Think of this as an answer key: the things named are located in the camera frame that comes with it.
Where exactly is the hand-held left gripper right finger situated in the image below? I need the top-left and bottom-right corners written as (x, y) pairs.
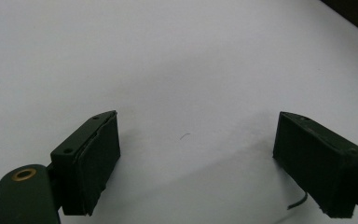
top-left (272, 111), bottom-right (358, 219)

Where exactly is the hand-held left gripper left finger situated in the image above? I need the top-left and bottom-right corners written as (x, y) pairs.
top-left (49, 109), bottom-right (121, 217)

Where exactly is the thin black cable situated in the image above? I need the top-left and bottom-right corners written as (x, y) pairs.
top-left (286, 191), bottom-right (309, 211)

